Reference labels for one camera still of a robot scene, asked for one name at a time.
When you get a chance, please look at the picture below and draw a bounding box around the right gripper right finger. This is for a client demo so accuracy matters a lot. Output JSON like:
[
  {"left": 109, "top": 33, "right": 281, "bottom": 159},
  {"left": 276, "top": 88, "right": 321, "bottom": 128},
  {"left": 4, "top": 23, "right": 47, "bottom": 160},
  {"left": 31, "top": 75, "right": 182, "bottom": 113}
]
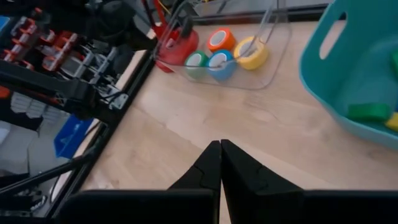
[{"left": 220, "top": 139, "right": 304, "bottom": 224}]

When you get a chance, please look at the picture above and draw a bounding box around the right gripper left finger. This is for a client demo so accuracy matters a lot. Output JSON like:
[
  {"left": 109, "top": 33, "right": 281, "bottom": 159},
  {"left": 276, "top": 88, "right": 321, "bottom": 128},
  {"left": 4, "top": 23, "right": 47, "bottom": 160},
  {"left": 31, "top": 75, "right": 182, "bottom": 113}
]
[{"left": 167, "top": 140, "right": 222, "bottom": 224}]

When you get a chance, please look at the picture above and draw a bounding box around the blue tape roll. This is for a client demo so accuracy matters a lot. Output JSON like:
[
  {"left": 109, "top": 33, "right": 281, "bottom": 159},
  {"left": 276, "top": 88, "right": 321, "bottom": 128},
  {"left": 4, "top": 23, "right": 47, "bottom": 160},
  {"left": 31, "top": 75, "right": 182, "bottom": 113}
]
[{"left": 206, "top": 49, "right": 238, "bottom": 82}]

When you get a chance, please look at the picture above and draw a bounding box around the green tape roll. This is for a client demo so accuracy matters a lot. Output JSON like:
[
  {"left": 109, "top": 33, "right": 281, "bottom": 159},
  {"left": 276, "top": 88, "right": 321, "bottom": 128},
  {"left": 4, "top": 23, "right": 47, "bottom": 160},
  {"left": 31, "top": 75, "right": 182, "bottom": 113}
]
[{"left": 183, "top": 50, "right": 210, "bottom": 80}]

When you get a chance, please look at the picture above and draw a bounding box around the yellow tape roll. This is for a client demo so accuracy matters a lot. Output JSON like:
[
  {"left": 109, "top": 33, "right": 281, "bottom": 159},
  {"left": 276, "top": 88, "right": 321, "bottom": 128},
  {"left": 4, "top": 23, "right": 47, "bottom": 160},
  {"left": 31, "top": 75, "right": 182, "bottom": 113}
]
[{"left": 233, "top": 36, "right": 269, "bottom": 71}]

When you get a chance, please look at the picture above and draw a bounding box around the orange container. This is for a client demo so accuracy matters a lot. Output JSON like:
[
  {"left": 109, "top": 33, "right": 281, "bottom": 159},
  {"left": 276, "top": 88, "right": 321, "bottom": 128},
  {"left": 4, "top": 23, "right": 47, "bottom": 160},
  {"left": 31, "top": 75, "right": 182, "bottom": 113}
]
[{"left": 206, "top": 27, "right": 237, "bottom": 53}]

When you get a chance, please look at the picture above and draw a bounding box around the small green stapler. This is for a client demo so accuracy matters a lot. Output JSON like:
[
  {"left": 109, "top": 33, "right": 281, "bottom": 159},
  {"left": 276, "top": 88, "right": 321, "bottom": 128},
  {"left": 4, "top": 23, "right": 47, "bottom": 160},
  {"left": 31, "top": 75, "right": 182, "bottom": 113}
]
[{"left": 346, "top": 103, "right": 392, "bottom": 123}]

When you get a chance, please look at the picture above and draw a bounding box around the teal plastic bin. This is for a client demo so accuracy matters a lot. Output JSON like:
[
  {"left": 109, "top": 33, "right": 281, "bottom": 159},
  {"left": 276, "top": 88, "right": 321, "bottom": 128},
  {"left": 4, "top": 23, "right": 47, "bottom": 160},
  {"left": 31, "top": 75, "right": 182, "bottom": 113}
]
[{"left": 298, "top": 0, "right": 398, "bottom": 150}]

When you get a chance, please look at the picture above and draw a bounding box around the small yellow stapler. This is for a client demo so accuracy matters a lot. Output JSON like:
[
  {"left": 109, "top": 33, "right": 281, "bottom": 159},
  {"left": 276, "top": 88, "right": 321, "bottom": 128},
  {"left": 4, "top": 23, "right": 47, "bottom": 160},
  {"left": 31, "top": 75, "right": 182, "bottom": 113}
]
[{"left": 384, "top": 112, "right": 398, "bottom": 132}]

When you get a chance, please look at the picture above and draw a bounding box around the clear plastic bin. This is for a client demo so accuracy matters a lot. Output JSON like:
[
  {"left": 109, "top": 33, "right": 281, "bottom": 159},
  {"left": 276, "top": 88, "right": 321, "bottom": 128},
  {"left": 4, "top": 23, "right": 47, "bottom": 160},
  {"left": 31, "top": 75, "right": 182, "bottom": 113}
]
[{"left": 152, "top": 0, "right": 293, "bottom": 91}]

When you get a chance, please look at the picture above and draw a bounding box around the red desk lamp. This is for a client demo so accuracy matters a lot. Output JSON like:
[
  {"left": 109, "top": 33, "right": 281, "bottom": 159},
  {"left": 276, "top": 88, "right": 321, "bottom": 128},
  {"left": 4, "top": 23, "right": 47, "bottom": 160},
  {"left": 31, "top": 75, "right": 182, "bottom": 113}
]
[{"left": 141, "top": 0, "right": 200, "bottom": 74}]

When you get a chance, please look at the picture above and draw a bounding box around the blue storage bin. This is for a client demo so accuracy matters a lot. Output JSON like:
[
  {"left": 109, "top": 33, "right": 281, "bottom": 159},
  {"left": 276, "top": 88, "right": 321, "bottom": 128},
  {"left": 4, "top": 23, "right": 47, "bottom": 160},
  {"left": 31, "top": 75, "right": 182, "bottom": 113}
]
[{"left": 53, "top": 114, "right": 95, "bottom": 160}]

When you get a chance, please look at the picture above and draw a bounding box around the red drawer parts organiser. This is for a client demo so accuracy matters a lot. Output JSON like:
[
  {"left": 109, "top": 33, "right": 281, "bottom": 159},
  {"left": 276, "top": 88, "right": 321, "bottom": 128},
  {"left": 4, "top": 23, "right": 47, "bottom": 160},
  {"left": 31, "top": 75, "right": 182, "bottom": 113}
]
[{"left": 0, "top": 7, "right": 94, "bottom": 78}]

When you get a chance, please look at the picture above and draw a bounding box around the silver mounting bracket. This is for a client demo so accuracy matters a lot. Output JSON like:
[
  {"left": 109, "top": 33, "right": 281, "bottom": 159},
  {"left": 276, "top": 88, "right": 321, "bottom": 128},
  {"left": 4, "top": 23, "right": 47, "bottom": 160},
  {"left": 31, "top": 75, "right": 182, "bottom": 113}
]
[{"left": 108, "top": 92, "right": 129, "bottom": 111}]

